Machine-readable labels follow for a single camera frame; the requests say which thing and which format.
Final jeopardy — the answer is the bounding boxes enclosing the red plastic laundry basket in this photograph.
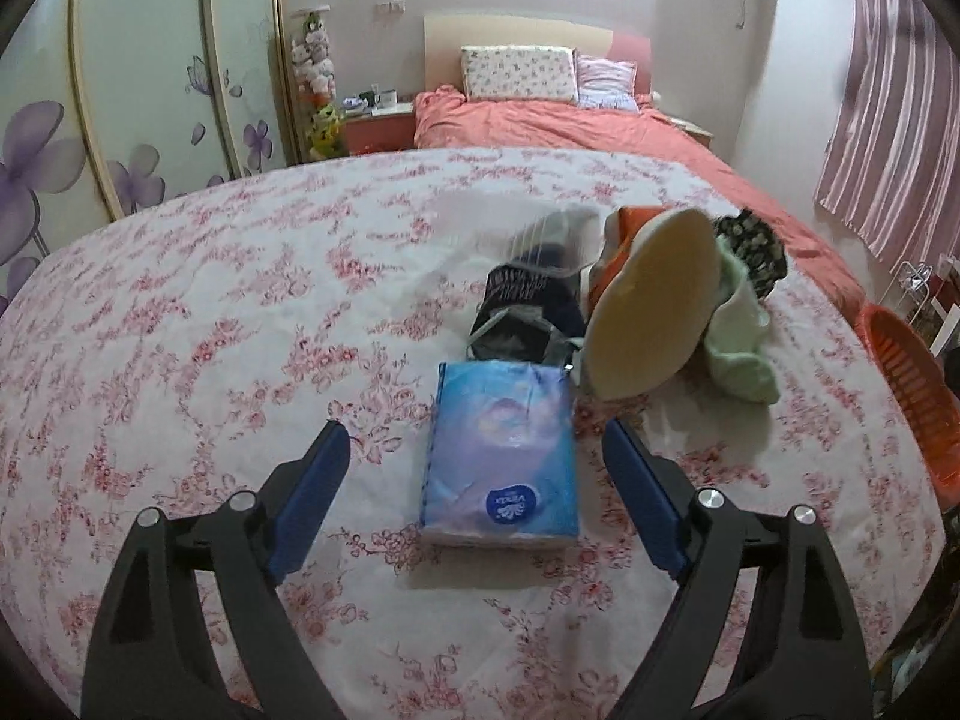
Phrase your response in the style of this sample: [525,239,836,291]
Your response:
[856,304,958,512]

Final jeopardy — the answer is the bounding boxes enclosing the light green sock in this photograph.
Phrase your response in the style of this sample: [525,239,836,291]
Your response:
[703,236,779,406]

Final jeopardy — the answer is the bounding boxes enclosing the blue tissue pack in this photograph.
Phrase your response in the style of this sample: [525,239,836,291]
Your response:
[420,361,579,550]

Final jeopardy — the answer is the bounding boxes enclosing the black floral cloth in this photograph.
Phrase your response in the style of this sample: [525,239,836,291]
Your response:
[713,210,788,301]

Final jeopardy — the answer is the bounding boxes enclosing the dark plastic wrapper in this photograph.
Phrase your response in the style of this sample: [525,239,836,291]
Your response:
[467,206,602,369]

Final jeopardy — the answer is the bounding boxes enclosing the pink striped curtain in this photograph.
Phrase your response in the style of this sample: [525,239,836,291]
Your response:
[815,0,958,268]

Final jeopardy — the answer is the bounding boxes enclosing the right bedside nightstand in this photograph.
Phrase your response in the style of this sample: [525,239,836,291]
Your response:
[669,115,713,148]

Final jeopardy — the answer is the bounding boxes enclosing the left red nightstand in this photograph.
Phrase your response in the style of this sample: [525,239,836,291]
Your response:
[345,103,416,156]

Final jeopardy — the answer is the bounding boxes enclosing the sliding wardrobe with flowers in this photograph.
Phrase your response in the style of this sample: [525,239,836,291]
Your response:
[2,0,295,302]

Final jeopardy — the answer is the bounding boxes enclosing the striped pink pillow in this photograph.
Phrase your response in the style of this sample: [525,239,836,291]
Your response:
[576,52,640,112]

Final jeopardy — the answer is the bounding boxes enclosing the white mug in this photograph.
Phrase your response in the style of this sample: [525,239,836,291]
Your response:
[377,89,398,109]

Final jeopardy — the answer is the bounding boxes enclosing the pink bed duvet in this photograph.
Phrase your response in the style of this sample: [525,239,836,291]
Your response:
[413,86,867,322]

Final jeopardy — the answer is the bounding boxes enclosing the hanging plush toys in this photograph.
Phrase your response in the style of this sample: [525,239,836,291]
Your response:
[290,8,343,161]

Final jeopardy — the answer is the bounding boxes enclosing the floral white pillow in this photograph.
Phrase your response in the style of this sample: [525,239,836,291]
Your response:
[460,46,578,104]

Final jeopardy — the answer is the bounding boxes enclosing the cream pink headboard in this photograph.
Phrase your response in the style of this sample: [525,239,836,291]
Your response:
[423,11,652,94]

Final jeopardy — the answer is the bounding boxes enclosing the white wire rack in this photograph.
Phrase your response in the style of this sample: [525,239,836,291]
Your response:
[893,255,958,323]

